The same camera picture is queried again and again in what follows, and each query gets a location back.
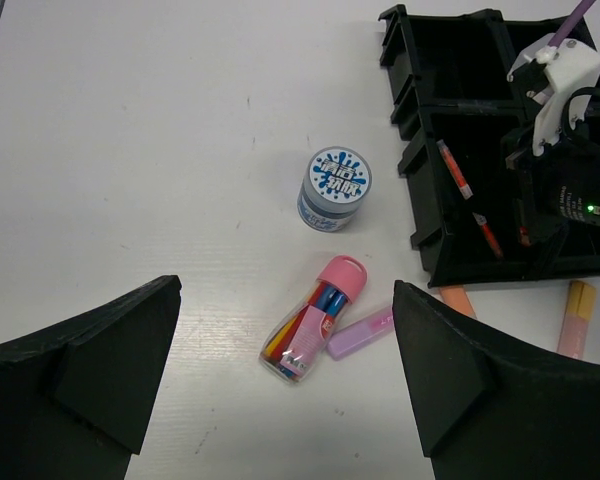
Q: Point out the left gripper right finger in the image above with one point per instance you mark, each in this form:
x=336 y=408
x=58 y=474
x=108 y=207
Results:
x=490 y=406

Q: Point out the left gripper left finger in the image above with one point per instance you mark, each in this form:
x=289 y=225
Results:
x=76 y=397

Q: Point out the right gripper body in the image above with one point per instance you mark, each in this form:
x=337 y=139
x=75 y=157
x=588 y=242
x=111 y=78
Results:
x=560 y=185

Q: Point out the orange-red thin pen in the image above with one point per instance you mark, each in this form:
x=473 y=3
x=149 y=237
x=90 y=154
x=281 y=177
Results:
x=467 y=194

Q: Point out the orange-capped clear highlighter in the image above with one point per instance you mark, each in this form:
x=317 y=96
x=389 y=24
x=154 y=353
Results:
x=456 y=298

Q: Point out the purple highlighter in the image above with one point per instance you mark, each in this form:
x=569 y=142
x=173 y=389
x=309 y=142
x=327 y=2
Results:
x=356 y=336

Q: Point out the black four-compartment organizer tray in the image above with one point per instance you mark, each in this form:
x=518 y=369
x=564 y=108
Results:
x=501 y=121

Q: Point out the pink-capped marker bottle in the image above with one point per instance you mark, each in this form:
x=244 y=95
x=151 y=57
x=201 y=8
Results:
x=294 y=346

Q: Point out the blue-lidded jar left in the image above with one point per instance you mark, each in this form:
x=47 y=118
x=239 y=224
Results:
x=335 y=185

